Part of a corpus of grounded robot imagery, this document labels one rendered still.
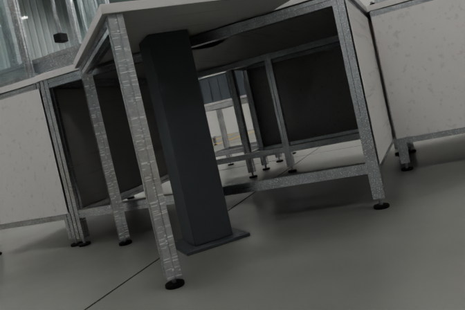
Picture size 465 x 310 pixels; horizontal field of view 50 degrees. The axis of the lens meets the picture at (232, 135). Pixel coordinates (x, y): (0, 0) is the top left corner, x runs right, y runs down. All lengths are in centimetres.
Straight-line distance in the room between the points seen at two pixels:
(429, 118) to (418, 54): 32
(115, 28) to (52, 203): 134
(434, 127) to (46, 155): 193
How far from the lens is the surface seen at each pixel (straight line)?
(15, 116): 272
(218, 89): 434
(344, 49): 192
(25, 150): 270
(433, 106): 262
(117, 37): 151
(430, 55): 262
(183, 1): 157
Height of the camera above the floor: 47
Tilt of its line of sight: 2 degrees down
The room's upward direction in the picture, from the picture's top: 12 degrees counter-clockwise
